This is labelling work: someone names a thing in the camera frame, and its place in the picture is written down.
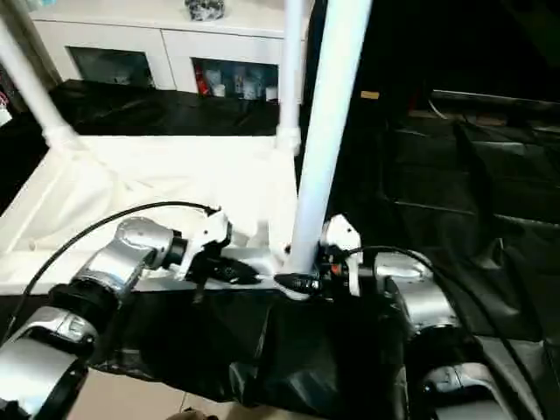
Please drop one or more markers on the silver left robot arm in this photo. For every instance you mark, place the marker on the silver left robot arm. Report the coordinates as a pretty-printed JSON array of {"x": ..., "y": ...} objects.
[{"x": 96, "y": 280}]

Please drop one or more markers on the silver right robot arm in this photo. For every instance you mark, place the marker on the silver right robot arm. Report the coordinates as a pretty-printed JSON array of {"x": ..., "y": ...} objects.
[{"x": 420, "y": 306}]

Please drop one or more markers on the grey curtain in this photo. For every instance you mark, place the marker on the grey curtain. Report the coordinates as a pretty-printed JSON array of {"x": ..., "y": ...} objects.
[{"x": 13, "y": 44}]

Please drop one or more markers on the small red bottle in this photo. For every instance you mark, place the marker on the small red bottle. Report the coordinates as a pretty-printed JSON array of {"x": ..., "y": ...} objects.
[{"x": 202, "y": 83}]

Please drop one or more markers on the red and white object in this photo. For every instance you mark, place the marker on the red and white object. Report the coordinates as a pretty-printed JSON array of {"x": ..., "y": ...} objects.
[{"x": 3, "y": 109}]

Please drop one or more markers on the white plastic table leg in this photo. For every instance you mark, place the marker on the white plastic table leg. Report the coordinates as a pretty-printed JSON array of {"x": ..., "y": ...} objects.
[
  {"x": 290, "y": 70},
  {"x": 328, "y": 114},
  {"x": 35, "y": 79}
]

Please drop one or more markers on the white plastic table top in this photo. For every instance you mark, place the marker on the white plastic table top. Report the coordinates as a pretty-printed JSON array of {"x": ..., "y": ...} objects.
[{"x": 149, "y": 175}]

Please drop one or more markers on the white cabinet with glass doors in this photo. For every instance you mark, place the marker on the white cabinet with glass doors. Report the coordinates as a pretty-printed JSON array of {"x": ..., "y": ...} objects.
[{"x": 157, "y": 39}]

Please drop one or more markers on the glossy black mat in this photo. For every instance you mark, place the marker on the glossy black mat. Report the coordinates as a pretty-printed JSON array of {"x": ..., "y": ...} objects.
[{"x": 464, "y": 201}]

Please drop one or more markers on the grey metal clutter object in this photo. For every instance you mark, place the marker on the grey metal clutter object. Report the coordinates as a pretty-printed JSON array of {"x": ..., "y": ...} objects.
[{"x": 205, "y": 9}]

